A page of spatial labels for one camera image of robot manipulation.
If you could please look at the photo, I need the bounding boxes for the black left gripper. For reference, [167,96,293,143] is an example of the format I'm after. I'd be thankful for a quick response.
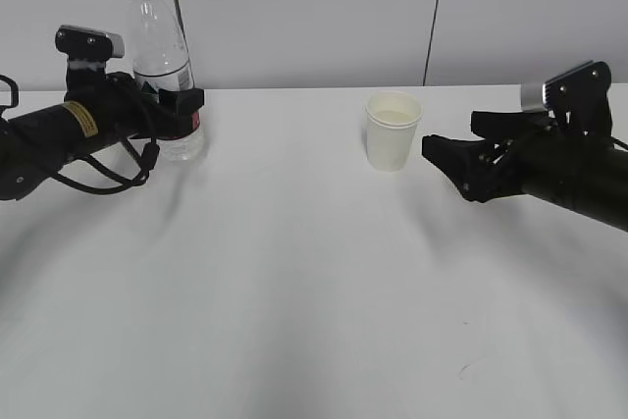
[65,69,204,140]

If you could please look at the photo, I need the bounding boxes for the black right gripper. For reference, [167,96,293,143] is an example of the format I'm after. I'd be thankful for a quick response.
[421,111,564,203]

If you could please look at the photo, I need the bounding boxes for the clear Nongfu Spring water bottle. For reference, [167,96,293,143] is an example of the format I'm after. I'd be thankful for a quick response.
[128,0,204,162]

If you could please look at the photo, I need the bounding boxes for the white paper cup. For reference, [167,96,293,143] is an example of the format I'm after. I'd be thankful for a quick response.
[365,91,423,172]

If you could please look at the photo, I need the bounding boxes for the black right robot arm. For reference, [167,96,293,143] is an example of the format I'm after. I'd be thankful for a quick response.
[422,111,627,231]

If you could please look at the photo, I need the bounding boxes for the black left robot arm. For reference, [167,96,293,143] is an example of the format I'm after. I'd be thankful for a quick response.
[1,71,205,201]

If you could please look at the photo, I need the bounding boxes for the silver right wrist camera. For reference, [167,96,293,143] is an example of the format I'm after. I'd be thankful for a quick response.
[520,60,612,138]

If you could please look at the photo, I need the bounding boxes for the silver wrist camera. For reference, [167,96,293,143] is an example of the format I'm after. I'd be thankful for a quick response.
[55,25,126,72]
[520,60,612,138]

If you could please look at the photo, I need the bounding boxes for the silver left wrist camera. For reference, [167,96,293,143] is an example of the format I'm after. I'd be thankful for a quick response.
[55,25,126,72]

